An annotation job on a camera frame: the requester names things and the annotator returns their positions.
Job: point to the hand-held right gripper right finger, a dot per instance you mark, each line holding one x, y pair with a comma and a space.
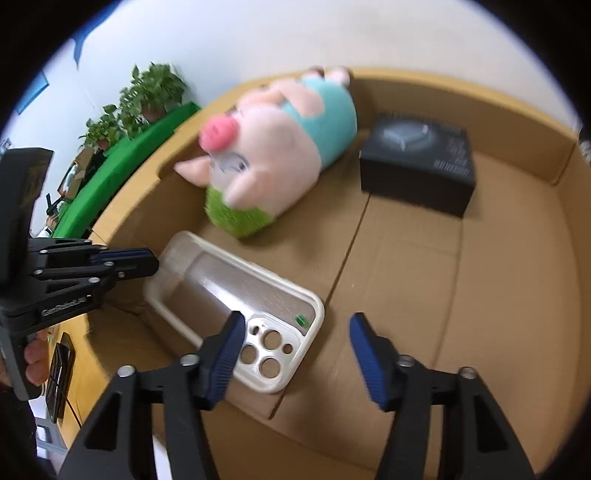
369, 364

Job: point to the white clear phone case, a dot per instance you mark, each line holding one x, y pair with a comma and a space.
240, 281

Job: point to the green board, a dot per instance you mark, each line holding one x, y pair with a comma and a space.
124, 161

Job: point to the black ribbed object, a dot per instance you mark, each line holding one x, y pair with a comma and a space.
60, 374

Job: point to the blue wall sign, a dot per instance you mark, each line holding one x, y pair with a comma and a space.
34, 94

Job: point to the torn cardboard box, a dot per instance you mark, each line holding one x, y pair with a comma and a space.
461, 277

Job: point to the brown cardboard carton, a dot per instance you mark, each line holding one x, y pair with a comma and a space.
81, 161

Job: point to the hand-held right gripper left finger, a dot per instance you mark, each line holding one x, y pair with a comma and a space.
226, 360

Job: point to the person's left hand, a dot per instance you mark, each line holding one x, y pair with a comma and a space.
36, 364

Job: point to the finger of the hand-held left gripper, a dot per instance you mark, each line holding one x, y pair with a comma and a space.
134, 259
78, 277

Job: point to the black product box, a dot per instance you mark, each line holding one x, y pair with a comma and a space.
415, 184

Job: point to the pink pig plush toy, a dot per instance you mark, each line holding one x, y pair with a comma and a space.
277, 147

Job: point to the green potted plant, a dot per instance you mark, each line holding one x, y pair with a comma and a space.
143, 99

